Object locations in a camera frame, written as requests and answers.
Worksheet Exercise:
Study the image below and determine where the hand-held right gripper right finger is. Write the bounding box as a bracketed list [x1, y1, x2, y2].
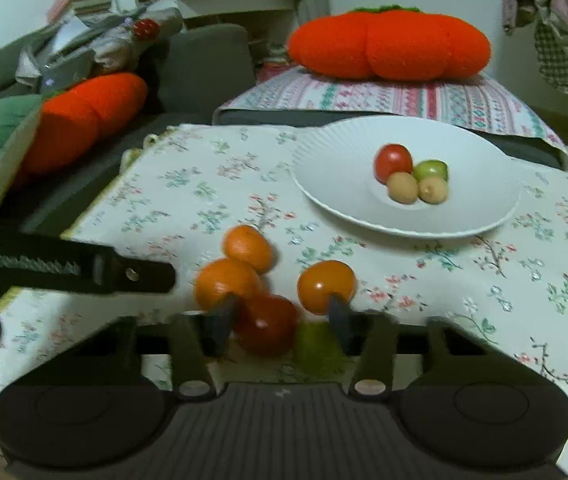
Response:
[328, 296, 510, 402]

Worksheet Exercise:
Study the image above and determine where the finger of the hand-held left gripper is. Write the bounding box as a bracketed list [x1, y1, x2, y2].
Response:
[81, 247, 177, 295]

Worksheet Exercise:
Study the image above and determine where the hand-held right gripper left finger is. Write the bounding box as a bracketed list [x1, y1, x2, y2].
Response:
[54, 295, 239, 402]

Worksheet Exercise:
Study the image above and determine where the fuzzy green fruit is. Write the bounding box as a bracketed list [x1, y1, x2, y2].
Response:
[293, 321, 347, 380]

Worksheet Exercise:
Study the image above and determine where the glossy orange mandarin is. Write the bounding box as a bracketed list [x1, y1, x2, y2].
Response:
[297, 260, 356, 315]

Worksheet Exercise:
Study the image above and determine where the large red tomato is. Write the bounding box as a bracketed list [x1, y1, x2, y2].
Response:
[234, 293, 300, 357]

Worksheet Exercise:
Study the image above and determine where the white ribbed plate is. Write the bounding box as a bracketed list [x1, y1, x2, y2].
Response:
[291, 115, 523, 236]

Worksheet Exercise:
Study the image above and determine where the floral tablecloth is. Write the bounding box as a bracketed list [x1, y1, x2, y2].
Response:
[0, 122, 568, 476]

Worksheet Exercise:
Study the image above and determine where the brown kiwi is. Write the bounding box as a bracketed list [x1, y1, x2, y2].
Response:
[418, 176, 449, 205]
[387, 171, 420, 205]

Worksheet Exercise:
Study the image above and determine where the orange carrot plush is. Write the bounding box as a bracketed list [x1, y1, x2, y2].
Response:
[19, 72, 149, 177]

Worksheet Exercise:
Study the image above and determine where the small red tomato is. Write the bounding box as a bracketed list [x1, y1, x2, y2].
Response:
[374, 143, 414, 185]

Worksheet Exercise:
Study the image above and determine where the small green fruit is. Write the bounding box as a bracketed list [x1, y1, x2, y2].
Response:
[411, 159, 449, 183]

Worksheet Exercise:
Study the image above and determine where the grey sofa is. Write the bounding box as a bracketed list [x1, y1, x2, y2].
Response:
[0, 23, 256, 236]

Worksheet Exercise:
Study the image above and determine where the floral fabric bag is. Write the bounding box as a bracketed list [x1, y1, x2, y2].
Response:
[15, 5, 186, 97]

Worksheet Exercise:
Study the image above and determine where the striped patterned blanket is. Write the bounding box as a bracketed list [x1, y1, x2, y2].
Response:
[214, 66, 568, 155]

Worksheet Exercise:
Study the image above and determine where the red strawberry ornament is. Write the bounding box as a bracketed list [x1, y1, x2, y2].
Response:
[133, 18, 160, 39]

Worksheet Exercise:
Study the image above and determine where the stack of books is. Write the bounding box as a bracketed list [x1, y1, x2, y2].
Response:
[46, 0, 115, 24]

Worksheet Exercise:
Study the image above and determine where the orange persimmon plush cushion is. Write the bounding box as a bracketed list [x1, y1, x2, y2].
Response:
[287, 5, 493, 82]

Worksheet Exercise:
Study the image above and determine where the white shelf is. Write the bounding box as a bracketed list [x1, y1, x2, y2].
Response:
[176, 0, 303, 28]

